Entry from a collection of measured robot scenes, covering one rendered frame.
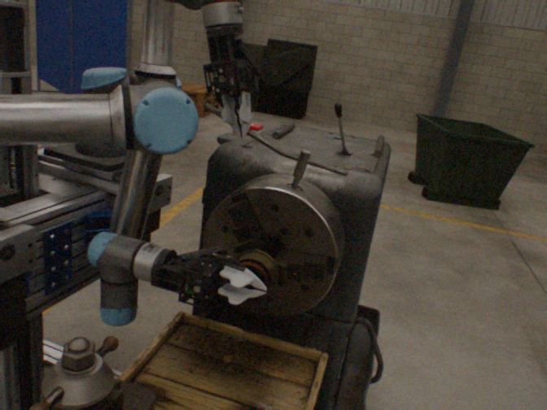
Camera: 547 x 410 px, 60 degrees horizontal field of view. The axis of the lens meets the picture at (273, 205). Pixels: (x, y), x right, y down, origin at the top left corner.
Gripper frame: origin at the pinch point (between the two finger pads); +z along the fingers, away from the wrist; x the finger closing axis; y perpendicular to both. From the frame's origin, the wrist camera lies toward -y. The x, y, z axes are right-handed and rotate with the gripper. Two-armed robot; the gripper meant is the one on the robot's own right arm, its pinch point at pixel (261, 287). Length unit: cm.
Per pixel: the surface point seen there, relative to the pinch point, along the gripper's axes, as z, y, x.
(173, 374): -13.2, 7.8, -19.8
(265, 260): -1.1, -5.0, 3.2
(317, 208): 5.5, -16.2, 12.6
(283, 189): -2.2, -15.7, 15.3
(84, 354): -9.0, 40.3, 9.2
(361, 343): 22, -74, -55
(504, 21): 161, -1040, 137
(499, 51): 167, -1034, 79
